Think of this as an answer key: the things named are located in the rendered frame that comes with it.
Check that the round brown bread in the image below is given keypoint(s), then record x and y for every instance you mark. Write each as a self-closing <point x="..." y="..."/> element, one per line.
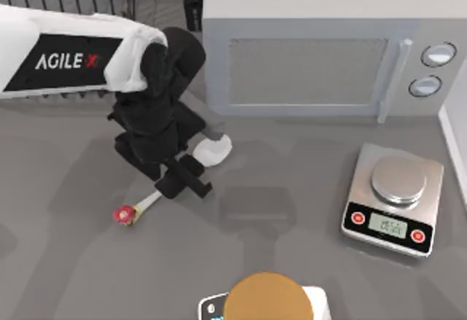
<point x="268" y="298"/>

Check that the silver kitchen scale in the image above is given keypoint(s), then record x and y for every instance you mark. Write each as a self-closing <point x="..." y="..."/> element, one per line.
<point x="396" y="196"/>

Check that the white stick with red head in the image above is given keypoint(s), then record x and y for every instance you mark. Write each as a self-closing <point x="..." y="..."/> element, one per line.
<point x="124" y="215"/>

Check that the grey microwave knob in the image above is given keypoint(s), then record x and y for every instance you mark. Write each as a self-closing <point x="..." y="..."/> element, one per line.
<point x="425" y="86"/>
<point x="439" y="54"/>

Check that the black bottle with red cap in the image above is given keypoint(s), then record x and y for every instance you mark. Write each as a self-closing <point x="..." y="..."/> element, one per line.
<point x="193" y="6"/>

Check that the grey microwave door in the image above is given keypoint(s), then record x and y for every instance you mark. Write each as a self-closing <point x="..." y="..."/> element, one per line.
<point x="306" y="72"/>

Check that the pale grey rounded box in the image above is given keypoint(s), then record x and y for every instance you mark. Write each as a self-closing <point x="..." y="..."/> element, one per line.
<point x="213" y="150"/>

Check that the white kitchen scale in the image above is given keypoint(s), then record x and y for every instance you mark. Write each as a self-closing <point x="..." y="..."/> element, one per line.
<point x="322" y="305"/>

